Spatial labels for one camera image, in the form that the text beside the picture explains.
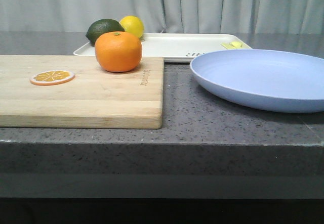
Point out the yellow cutlery on tray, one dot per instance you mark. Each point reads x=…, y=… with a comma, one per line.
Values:
x=232, y=45

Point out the orange slice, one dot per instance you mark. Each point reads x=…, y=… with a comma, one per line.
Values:
x=53, y=77

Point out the light blue plate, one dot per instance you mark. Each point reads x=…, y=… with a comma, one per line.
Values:
x=263, y=79

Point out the orange fruit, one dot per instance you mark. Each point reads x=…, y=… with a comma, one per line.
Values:
x=118, y=51

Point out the wooden cutting board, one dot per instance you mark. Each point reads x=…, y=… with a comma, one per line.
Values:
x=93, y=99

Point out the cream white tray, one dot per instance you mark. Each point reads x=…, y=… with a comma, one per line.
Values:
x=182, y=48

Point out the yellow lemon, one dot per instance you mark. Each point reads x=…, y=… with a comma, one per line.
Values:
x=133, y=25

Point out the grey curtain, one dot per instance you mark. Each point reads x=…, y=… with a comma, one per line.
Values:
x=170, y=16

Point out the green lime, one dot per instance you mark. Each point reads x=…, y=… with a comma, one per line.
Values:
x=100, y=27

